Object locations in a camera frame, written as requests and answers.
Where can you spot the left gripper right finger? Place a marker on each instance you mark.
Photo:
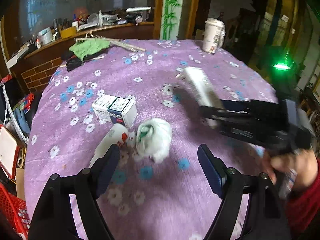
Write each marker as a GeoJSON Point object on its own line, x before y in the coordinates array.
{"type": "Point", "coordinates": [254, 198]}

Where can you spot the long white medicine box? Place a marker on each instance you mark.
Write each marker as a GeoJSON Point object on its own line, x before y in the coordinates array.
{"type": "Point", "coordinates": [201, 87]}

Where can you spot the white tube bottle red label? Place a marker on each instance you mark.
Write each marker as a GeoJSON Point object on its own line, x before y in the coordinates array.
{"type": "Point", "coordinates": [117, 135]}

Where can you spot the white cloth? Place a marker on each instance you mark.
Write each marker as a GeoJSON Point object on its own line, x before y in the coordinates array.
{"type": "Point", "coordinates": [153, 139]}

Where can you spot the small white medicine box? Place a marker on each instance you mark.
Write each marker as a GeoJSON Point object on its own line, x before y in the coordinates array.
{"type": "Point", "coordinates": [116, 110]}

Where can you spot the red sleeve forearm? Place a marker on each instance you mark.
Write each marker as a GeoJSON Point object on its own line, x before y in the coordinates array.
{"type": "Point", "coordinates": [302, 211]}

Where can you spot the person right hand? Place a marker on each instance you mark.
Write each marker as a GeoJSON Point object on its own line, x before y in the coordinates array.
{"type": "Point", "coordinates": [305, 165]}

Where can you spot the red plastic basket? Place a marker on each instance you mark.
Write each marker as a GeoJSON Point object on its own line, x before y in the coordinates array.
{"type": "Point", "coordinates": [15, 211]}

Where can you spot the red rimmed white container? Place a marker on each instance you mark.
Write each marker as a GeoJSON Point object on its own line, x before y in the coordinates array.
{"type": "Point", "coordinates": [9, 150]}

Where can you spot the purple floral tablecloth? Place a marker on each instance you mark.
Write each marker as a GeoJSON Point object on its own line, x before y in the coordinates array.
{"type": "Point", "coordinates": [159, 190]}

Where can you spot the white patterned paper cup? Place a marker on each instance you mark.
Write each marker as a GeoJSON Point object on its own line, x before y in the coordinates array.
{"type": "Point", "coordinates": [214, 34]}

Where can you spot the black garment on table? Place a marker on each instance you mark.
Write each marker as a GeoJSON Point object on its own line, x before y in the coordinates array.
{"type": "Point", "coordinates": [73, 62]}

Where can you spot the green cloth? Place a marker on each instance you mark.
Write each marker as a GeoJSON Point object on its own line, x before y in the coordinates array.
{"type": "Point", "coordinates": [88, 47]}

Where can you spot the rolled paper sticks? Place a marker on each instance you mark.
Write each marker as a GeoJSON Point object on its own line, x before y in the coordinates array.
{"type": "Point", "coordinates": [113, 41]}

